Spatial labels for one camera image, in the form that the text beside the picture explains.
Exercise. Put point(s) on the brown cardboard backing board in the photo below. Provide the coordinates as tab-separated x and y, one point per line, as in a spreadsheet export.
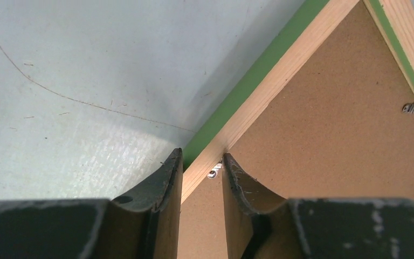
335	130

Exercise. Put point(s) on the metal turn clip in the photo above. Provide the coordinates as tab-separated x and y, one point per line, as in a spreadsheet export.
214	171
408	108

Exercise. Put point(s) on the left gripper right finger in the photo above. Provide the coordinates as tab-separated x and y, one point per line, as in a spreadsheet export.
261	224

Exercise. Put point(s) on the wooden picture frame green edge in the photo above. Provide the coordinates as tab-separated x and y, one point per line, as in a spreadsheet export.
308	28

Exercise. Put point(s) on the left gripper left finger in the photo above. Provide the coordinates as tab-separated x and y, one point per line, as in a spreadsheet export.
143	222

